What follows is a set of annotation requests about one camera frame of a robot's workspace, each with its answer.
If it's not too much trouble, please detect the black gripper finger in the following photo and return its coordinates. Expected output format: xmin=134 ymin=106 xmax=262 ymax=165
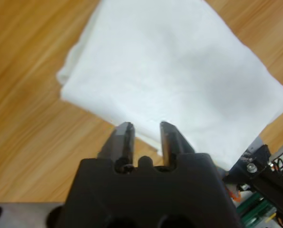
xmin=159 ymin=121 xmax=195 ymax=167
xmin=98 ymin=122 xmax=136 ymax=167

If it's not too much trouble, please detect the white t-shirt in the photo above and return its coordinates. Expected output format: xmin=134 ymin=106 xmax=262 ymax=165
xmin=56 ymin=0 xmax=283 ymax=171

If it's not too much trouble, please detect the green ribbed panel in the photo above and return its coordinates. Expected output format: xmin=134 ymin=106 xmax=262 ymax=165
xmin=236 ymin=191 xmax=279 ymax=228

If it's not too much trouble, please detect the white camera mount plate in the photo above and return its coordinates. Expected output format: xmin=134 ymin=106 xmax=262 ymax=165
xmin=228 ymin=135 xmax=263 ymax=173

